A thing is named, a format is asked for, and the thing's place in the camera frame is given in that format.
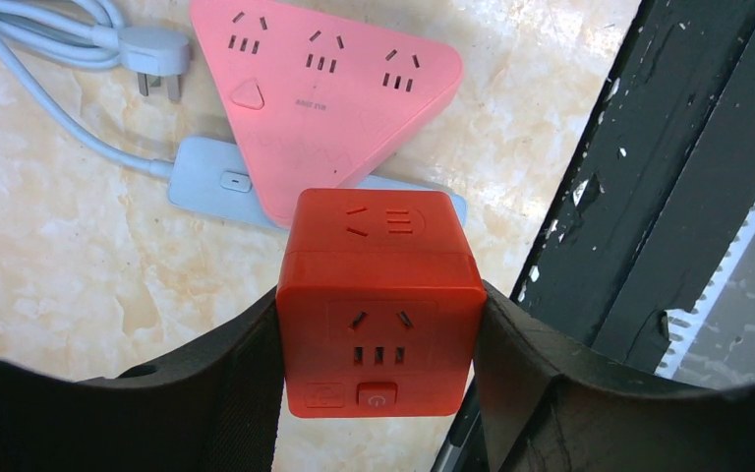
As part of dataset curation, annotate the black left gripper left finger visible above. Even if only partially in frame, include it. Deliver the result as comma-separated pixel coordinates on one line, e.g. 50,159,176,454
0,292,284,471

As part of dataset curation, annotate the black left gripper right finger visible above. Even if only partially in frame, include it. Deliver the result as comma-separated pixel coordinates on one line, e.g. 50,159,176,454
474,287,755,471

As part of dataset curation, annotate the red cube socket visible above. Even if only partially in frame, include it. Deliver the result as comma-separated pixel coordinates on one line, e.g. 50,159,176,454
275,189,487,418

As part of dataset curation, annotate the light blue power strip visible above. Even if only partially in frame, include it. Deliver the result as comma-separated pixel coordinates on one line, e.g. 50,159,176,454
167,136,276,228

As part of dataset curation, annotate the pink triangular power strip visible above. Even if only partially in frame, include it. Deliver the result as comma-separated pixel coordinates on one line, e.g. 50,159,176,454
189,0,463,228

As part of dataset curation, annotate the light blue coiled cable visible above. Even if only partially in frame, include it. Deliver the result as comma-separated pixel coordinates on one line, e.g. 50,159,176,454
0,0,193,180

